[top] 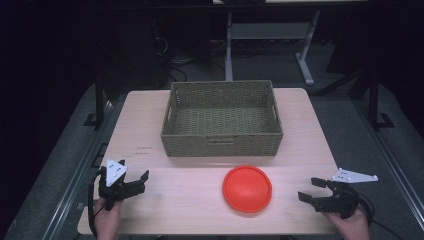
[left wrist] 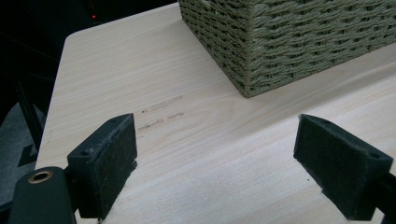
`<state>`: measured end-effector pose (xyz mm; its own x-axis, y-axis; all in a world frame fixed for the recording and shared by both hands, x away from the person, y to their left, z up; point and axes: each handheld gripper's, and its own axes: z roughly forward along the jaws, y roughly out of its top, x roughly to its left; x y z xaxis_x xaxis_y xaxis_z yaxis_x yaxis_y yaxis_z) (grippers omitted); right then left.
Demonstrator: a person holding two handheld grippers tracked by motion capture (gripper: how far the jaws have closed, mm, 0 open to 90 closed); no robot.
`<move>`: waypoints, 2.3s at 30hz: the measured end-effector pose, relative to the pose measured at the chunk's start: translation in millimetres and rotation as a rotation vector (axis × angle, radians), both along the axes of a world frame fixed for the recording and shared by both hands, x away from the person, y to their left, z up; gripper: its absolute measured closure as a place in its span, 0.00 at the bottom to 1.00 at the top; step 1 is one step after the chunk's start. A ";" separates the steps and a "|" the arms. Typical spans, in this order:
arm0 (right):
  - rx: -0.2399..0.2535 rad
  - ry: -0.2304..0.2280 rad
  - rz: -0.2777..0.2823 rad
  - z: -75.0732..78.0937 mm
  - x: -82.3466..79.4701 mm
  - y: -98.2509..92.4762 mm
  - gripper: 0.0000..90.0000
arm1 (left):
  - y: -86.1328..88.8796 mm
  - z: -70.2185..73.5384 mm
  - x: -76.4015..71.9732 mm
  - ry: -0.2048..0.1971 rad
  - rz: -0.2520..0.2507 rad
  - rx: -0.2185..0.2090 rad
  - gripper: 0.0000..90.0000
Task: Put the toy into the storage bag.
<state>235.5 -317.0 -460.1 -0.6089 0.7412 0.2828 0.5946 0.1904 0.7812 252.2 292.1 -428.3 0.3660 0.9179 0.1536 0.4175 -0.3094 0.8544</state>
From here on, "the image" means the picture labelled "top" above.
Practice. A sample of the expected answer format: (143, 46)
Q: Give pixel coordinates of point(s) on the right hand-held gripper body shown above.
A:
(343, 196)

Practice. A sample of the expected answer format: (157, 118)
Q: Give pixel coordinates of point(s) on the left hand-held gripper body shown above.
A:
(115, 186)

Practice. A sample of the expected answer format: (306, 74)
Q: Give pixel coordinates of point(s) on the orange round plastic plate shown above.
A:
(247, 188)

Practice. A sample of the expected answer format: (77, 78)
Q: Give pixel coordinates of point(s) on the green woven basket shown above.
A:
(221, 120)

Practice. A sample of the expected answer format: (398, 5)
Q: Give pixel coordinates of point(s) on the person's right hand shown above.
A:
(350, 227)

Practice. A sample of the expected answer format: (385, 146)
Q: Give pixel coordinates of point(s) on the person's left hand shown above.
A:
(107, 220)

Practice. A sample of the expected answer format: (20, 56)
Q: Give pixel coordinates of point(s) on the black metal stand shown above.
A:
(374, 103)
(99, 100)

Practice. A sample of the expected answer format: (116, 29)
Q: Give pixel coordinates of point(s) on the aluminium floor rail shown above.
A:
(391, 160)
(78, 176)

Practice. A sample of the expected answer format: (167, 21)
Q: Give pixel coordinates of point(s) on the grey metal table frame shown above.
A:
(266, 31)

